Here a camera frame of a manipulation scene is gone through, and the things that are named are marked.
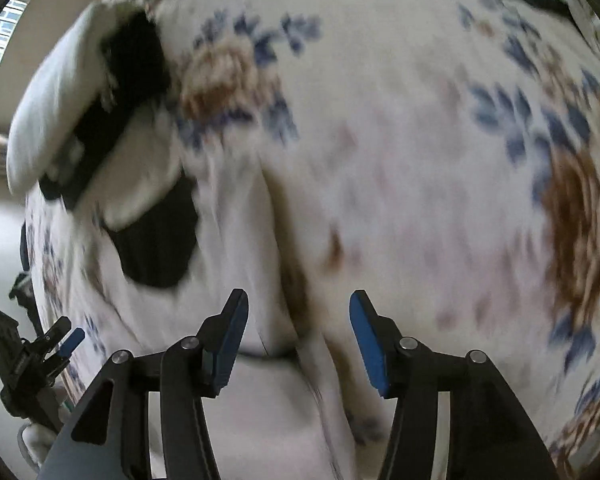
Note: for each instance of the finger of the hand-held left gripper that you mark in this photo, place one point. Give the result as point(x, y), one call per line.
point(73, 341)
point(55, 332)

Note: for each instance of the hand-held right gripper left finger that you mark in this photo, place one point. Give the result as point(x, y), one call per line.
point(228, 345)

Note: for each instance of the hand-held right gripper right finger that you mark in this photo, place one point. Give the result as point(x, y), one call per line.
point(368, 342)

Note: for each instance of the white garment with black patches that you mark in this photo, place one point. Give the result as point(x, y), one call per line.
point(145, 195)

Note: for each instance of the floral printed blanket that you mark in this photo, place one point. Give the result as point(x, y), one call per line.
point(405, 110)

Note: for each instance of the window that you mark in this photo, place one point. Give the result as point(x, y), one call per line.
point(0, 40)

